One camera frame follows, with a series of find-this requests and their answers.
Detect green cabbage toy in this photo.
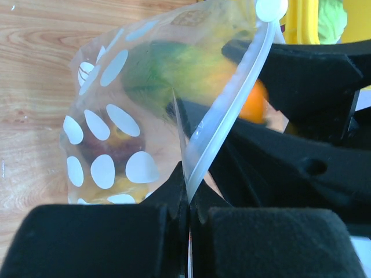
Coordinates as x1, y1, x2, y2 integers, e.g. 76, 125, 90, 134
318, 0, 347, 45

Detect clear polka dot zip bag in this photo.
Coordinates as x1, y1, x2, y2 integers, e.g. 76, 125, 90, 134
60, 1, 288, 204

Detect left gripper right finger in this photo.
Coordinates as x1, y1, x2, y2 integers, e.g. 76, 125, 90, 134
190, 183, 365, 277

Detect yellow plastic basket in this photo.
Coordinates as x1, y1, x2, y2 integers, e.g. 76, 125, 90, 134
281, 1, 370, 45

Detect orange mango toy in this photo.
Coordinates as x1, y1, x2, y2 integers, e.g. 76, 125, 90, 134
120, 39, 269, 122

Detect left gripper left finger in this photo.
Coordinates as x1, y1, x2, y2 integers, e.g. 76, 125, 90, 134
1, 164, 188, 277

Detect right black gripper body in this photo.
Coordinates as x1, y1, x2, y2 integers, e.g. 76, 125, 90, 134
210, 120, 370, 232

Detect red apple toy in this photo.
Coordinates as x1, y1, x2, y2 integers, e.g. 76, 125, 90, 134
78, 113, 146, 173

